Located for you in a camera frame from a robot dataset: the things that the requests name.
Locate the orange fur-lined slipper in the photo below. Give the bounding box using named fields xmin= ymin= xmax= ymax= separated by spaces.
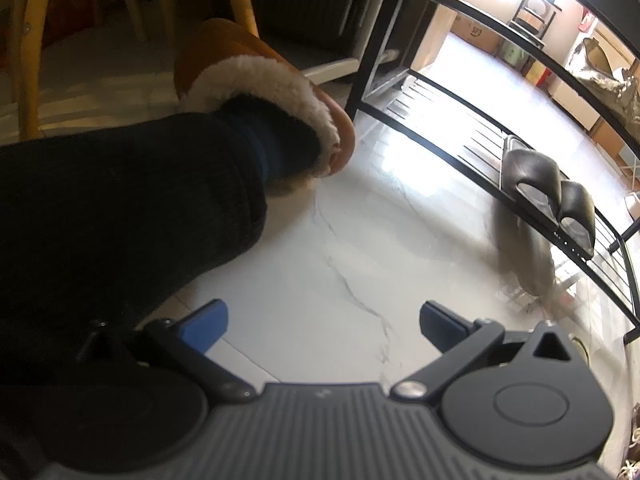
xmin=172 ymin=17 xmax=357 ymax=196

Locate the navy sock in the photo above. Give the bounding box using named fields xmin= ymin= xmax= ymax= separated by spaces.
xmin=220 ymin=94 xmax=322 ymax=182

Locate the white embroidered shoe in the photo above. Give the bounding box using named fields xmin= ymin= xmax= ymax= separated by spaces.
xmin=570 ymin=37 xmax=640 ymax=121

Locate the yellow wooden chair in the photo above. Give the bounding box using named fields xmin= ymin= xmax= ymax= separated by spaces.
xmin=10 ymin=0 xmax=261 ymax=141

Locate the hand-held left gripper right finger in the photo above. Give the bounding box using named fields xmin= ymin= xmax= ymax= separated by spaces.
xmin=389 ymin=300 xmax=590 ymax=403

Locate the black metal stand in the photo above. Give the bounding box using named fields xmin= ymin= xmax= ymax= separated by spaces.
xmin=510 ymin=0 xmax=560 ymax=40

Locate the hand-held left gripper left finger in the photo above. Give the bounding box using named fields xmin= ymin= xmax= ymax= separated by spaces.
xmin=75 ymin=299 xmax=257 ymax=403

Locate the black metal shoe rack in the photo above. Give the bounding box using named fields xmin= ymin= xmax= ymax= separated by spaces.
xmin=347 ymin=0 xmax=640 ymax=346

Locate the white shelf board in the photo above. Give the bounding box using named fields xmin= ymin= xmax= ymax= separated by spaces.
xmin=300 ymin=57 xmax=361 ymax=86

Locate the dark ribbed panel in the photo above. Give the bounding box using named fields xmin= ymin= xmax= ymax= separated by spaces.
xmin=240 ymin=0 xmax=383 ymax=57

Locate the black slide slipper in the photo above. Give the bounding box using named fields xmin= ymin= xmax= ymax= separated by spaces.
xmin=500 ymin=147 xmax=563 ymax=221
xmin=555 ymin=180 xmax=597 ymax=260

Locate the person's dark trouser leg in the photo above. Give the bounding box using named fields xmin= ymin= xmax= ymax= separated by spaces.
xmin=0 ymin=92 xmax=281 ymax=391

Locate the cardboard box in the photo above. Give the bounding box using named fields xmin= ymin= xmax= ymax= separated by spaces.
xmin=450 ymin=12 xmax=503 ymax=53

